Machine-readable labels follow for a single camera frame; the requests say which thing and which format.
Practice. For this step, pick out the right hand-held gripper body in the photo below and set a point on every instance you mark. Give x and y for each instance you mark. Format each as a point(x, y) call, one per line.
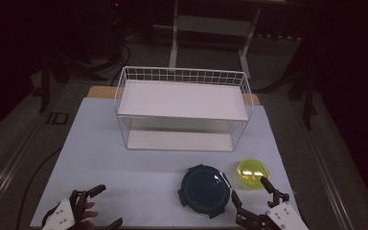
point(284, 217)

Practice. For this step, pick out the black floor bracket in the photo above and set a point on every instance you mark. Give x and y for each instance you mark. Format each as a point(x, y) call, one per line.
point(57, 118)

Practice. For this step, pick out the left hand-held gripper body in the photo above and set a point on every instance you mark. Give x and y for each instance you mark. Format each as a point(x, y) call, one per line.
point(62, 215)

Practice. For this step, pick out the black stand leg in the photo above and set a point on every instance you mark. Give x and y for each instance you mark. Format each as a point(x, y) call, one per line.
point(46, 80)
point(308, 92)

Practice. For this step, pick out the white metal stand frame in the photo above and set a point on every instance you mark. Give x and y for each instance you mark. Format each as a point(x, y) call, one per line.
point(211, 25)

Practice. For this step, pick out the clear container with green lid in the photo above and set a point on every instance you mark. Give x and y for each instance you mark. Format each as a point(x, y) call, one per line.
point(249, 169)

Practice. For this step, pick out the person's left hand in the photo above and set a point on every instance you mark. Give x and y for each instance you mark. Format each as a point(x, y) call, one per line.
point(88, 213)

